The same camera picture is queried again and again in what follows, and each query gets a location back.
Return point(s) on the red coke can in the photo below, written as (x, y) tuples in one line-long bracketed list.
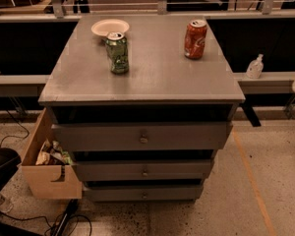
[(195, 39)]

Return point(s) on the green soda can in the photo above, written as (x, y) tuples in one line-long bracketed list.
[(117, 51)]

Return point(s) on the white paper bowl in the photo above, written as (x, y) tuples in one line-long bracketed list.
[(104, 27)]

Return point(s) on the grey drawer cabinet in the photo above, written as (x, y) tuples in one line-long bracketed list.
[(162, 87)]

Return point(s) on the top grey drawer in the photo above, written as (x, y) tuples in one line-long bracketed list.
[(91, 137)]

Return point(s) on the grey drawer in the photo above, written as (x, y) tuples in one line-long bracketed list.
[(126, 170), (140, 193), (91, 137)]

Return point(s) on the middle grey drawer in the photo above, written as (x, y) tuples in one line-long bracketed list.
[(126, 170)]

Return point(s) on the bottom grey drawer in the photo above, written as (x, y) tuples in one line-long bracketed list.
[(140, 193)]

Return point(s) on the snack bags in drawer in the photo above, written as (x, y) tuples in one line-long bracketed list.
[(51, 153)]

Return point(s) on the open wooden side drawer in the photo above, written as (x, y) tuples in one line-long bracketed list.
[(53, 182)]

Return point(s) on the hand sanitizer bottle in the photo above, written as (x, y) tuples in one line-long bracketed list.
[(255, 68)]

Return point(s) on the black chair seat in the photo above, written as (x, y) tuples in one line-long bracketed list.
[(9, 161)]

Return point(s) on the clear plastic cup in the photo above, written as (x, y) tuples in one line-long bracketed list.
[(5, 204)]

